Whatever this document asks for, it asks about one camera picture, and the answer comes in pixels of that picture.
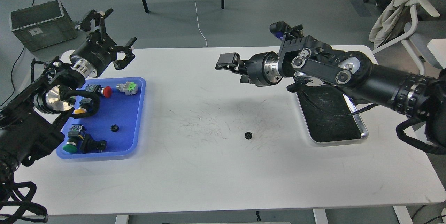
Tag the white office chair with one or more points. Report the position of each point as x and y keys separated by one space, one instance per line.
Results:
x=422 y=39

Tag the green push button switch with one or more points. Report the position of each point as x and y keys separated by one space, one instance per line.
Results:
x=75 y=135

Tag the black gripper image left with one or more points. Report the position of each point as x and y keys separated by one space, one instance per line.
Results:
x=90 y=56

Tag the small black gear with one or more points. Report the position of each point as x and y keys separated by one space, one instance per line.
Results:
x=114 y=128
x=248 y=135

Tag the blue plastic tray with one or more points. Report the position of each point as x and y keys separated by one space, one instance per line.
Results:
x=123 y=110

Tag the grey plastic crate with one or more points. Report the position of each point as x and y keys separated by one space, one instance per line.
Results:
x=42 y=25

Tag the red push button switch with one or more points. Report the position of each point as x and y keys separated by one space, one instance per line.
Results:
x=104 y=91

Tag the silver metal tray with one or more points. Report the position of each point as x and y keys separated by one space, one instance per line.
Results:
x=328 y=116

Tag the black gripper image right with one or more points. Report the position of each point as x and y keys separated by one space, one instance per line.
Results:
x=260 y=70

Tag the grey green connector switch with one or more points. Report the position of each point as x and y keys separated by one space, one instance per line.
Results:
x=128 y=88

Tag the yellow push button switch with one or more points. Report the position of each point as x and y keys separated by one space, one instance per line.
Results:
x=86 y=105

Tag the black selector switch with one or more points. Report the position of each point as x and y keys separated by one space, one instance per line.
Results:
x=90 y=145

